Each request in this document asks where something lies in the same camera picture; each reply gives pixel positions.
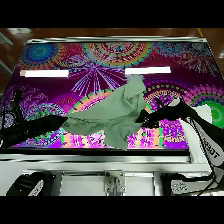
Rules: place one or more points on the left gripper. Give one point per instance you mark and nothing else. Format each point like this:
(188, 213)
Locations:
(56, 121)

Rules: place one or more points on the silver frame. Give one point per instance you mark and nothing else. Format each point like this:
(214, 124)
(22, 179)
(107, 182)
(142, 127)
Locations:
(100, 163)

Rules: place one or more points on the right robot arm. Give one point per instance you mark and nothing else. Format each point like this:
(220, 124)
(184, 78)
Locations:
(186, 112)

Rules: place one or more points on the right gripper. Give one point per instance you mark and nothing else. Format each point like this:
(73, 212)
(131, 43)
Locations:
(148, 117)

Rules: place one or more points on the green T-shirt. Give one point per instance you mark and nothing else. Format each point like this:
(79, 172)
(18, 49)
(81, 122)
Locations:
(110, 111)

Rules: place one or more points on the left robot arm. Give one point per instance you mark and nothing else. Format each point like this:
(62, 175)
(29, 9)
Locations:
(23, 130)

